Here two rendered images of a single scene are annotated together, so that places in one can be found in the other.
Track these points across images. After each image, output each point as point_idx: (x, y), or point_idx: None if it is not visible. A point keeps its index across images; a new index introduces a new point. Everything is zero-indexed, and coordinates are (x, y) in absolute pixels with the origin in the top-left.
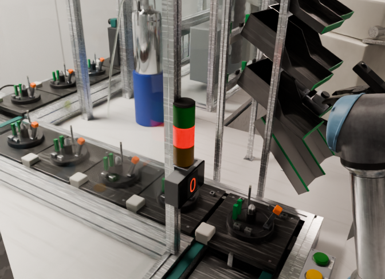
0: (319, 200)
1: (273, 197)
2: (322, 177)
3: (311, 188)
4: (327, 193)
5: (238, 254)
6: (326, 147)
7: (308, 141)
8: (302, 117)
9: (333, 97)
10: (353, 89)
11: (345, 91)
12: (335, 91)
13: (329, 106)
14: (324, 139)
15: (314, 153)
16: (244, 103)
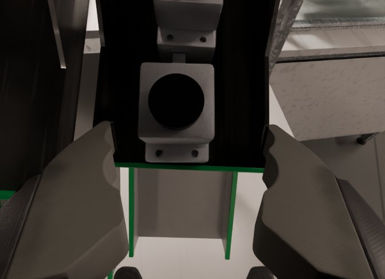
0: (167, 270)
1: (124, 196)
2: (242, 241)
3: (193, 240)
4: (200, 274)
5: None
6: (227, 228)
7: (200, 180)
8: (26, 118)
9: (97, 146)
10: (286, 244)
11: (273, 181)
12: (265, 125)
13: (258, 157)
14: (230, 212)
15: (191, 211)
16: (338, 48)
